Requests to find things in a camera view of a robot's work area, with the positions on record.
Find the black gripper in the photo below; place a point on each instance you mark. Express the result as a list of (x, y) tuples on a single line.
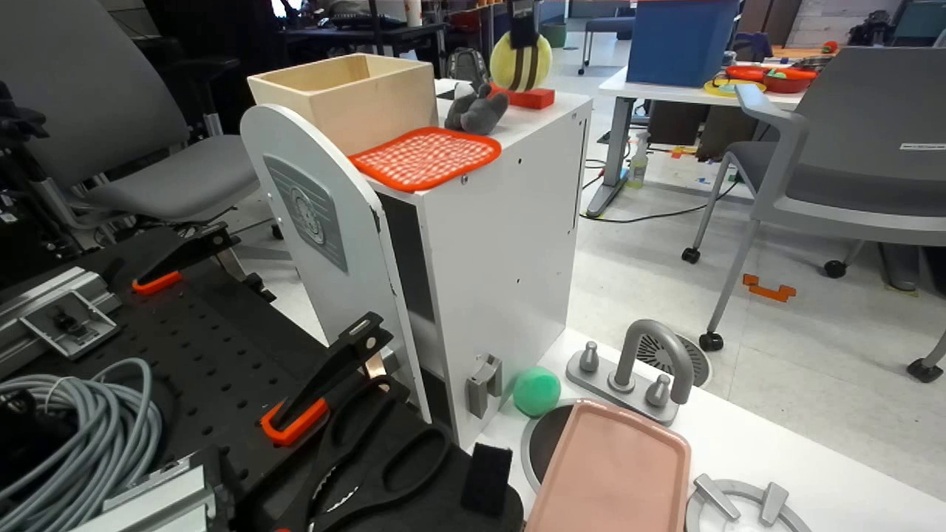
[(525, 13)]

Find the light wooden box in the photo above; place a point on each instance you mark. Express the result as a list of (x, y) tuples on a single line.
[(364, 105)]

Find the white toy kitchen cabinet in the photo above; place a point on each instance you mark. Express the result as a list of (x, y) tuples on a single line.
[(492, 255)]

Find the grey toy faucet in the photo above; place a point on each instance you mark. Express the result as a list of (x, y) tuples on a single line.
[(646, 344)]

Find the white toy stove counter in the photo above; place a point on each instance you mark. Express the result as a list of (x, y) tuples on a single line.
[(787, 461)]

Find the grey toy burner grate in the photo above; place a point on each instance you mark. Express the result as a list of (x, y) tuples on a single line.
[(742, 504)]

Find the orange rectangular block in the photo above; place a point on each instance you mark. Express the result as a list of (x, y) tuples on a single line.
[(532, 99)]

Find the orange checkered plastic tray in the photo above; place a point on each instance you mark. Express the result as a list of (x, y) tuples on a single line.
[(427, 158)]

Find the white office table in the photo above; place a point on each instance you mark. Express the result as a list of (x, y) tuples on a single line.
[(670, 93)]

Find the clear spray bottle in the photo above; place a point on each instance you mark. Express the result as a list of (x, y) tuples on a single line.
[(639, 164)]

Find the blue storage bin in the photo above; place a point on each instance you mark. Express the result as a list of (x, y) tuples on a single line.
[(680, 40)]

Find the red tray with items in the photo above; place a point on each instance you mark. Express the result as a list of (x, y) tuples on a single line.
[(773, 77)]

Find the green ball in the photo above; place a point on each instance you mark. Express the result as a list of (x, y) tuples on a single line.
[(535, 390)]

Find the grey office chair with armrest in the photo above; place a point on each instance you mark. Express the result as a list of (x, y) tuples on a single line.
[(859, 147)]

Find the pink plastic tray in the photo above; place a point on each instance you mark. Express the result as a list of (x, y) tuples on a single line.
[(609, 474)]

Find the black foam block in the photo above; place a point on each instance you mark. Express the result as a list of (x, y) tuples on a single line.
[(485, 480)]

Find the black perforated board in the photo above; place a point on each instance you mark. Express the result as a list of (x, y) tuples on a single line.
[(216, 354)]

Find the aluminium extrusion rail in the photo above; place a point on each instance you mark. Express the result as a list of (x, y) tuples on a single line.
[(40, 304)]

